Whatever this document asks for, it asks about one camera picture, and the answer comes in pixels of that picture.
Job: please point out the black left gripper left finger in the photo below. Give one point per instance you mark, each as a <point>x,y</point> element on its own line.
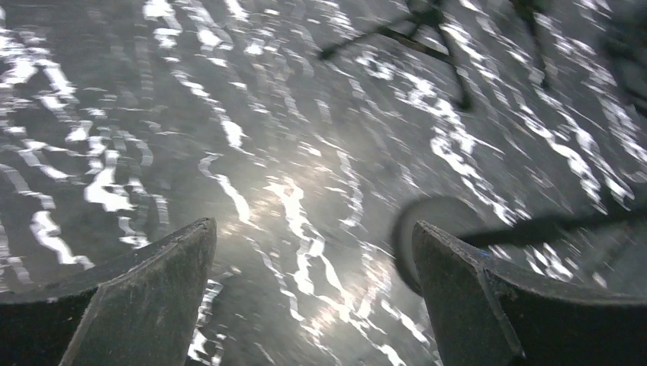
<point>137,309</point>

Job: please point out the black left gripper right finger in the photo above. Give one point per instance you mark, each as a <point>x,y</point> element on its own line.
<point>487,311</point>

